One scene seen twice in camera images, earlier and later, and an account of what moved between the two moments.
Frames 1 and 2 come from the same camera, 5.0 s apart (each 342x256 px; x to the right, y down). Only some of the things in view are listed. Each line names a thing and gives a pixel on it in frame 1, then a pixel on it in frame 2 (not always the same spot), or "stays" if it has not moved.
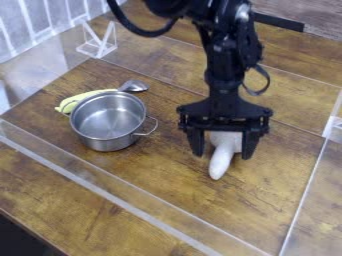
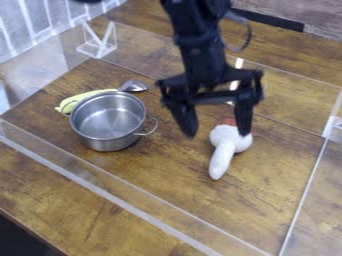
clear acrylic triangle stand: [95, 46] stays
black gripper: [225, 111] -> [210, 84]
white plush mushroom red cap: [228, 143] stays
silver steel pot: [107, 119] stays
